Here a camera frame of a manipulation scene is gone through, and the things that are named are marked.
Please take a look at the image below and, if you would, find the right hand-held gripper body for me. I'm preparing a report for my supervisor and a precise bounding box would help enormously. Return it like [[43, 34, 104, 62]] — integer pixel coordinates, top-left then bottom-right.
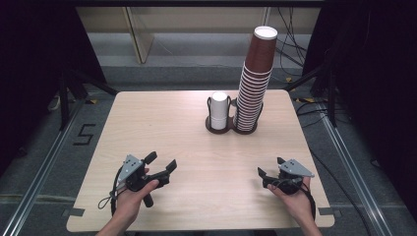
[[273, 158, 315, 197]]

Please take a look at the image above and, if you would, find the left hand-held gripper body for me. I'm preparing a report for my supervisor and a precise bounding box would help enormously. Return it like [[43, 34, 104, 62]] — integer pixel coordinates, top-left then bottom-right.
[[117, 154, 158, 208]]

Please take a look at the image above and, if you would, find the dark wooden cup holder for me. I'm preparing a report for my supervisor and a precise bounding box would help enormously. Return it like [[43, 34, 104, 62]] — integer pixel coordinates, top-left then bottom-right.
[[205, 95, 265, 136]]

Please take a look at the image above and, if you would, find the stack of brown paper cups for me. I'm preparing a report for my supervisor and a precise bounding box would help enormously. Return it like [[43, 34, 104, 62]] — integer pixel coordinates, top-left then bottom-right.
[[233, 62, 273, 133]]

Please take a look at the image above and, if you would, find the white paper cup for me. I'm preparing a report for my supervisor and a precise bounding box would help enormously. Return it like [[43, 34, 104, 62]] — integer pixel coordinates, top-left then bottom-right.
[[210, 90, 229, 117]]

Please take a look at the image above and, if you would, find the person's right hand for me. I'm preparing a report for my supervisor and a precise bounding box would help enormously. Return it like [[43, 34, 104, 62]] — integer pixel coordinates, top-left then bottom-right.
[[267, 176, 317, 228]]

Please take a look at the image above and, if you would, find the person's left hand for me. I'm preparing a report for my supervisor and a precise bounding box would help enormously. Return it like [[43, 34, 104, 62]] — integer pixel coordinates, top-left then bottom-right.
[[112, 167, 161, 228]]

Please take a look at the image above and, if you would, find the grey tape strip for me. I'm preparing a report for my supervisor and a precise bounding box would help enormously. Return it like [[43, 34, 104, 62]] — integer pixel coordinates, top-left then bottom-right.
[[318, 206, 342, 217], [66, 207, 86, 217]]

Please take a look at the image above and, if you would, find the black tripod stand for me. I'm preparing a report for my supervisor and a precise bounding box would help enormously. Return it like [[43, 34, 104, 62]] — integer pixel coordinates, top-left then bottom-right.
[[284, 48, 339, 129], [58, 68, 120, 132]]

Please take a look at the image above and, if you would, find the beige partition panel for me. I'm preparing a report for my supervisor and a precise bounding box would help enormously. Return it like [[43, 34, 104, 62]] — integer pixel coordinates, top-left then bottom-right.
[[122, 7, 155, 65]]

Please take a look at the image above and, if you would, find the dark curtain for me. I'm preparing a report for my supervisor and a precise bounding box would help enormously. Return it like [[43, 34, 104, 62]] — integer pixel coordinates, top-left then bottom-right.
[[0, 0, 106, 173], [302, 0, 417, 219]]

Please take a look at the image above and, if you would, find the left hand-held gripper cable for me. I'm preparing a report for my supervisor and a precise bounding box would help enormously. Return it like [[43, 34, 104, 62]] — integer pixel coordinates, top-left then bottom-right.
[[97, 166, 129, 218]]

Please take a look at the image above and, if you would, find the hand-held gripper cable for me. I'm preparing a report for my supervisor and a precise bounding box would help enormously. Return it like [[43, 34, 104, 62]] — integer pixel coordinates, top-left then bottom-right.
[[97, 166, 129, 218], [270, 178, 318, 221]]

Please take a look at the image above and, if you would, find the right hand-held gripper cable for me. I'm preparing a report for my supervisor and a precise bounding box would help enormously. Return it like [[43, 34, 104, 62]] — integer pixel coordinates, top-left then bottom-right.
[[270, 178, 318, 221]]

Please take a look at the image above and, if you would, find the black floor cable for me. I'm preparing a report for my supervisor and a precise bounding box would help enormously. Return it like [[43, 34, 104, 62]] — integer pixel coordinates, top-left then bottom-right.
[[308, 147, 374, 236], [295, 98, 329, 130]]

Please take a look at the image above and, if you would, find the metal floor rail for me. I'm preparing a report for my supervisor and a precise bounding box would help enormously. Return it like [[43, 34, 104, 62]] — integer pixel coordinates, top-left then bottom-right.
[[0, 97, 87, 236], [315, 100, 395, 236]]

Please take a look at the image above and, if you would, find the white cable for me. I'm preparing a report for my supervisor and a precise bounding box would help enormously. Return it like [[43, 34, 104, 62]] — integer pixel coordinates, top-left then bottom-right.
[[47, 93, 63, 112]]

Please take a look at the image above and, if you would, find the black cable bundle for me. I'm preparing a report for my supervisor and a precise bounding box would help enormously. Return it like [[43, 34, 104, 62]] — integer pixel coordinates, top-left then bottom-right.
[[275, 7, 310, 79]]

